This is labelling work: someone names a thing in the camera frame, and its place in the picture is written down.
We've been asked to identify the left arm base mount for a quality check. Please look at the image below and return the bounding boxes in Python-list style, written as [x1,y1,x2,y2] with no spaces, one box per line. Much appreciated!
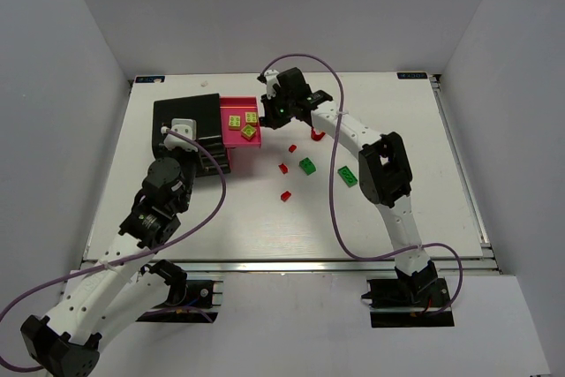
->
[137,260,223,324]

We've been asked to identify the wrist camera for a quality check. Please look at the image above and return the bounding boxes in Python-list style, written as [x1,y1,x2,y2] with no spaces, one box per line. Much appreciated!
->
[257,69,279,99]
[161,118,198,152]

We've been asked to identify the pink top drawer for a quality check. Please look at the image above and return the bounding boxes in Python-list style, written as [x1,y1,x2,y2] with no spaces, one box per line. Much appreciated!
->
[220,96,262,148]

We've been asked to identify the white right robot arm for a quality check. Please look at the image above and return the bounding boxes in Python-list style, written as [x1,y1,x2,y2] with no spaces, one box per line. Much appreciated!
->
[258,68,437,304]

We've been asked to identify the lime square lego brick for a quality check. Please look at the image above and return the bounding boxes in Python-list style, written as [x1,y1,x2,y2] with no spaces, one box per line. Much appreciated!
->
[240,124,258,141]

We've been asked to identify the blue table label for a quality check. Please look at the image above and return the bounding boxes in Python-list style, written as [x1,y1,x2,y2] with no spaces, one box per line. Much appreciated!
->
[134,75,165,84]
[396,72,428,79]

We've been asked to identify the green curved four-stud lego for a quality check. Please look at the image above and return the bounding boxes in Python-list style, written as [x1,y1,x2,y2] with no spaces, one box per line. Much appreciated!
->
[298,157,317,176]

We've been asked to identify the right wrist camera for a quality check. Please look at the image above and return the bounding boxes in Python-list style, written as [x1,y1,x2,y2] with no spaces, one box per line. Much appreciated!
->
[257,69,279,99]

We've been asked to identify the black drawer cabinet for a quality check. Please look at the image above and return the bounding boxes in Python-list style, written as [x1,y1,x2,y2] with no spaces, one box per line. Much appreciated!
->
[152,94,230,177]

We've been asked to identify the red flower lego cylinder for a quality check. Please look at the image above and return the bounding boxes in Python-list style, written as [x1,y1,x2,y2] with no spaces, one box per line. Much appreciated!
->
[310,128,326,141]

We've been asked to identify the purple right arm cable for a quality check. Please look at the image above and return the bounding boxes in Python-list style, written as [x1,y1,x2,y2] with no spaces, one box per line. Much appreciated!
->
[260,53,464,317]

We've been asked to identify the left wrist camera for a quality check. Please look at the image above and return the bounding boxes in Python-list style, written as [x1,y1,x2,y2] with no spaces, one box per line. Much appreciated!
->
[161,118,198,152]

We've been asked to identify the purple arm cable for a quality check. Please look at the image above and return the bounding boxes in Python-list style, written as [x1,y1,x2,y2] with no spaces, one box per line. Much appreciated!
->
[0,124,229,372]
[260,53,464,317]

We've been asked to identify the green lego brick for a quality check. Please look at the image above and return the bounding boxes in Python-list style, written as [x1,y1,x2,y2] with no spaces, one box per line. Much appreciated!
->
[337,166,358,187]

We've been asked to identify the red lego wedge piece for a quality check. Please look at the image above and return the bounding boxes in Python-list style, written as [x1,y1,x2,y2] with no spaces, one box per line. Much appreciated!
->
[278,163,289,174]

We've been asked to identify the blue table label left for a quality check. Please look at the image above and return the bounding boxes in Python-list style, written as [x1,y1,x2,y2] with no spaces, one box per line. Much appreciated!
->
[134,75,165,84]

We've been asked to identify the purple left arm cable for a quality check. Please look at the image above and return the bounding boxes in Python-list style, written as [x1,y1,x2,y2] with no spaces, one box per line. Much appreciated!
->
[0,124,229,372]

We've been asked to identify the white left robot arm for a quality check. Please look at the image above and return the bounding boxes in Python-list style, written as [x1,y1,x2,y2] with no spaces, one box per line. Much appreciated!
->
[20,155,197,376]

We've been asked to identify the blue table label right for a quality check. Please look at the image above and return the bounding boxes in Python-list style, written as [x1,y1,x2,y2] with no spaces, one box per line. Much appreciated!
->
[396,72,428,79]

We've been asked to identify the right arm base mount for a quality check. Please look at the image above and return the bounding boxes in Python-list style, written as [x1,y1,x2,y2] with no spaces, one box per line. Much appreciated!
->
[360,278,455,328]

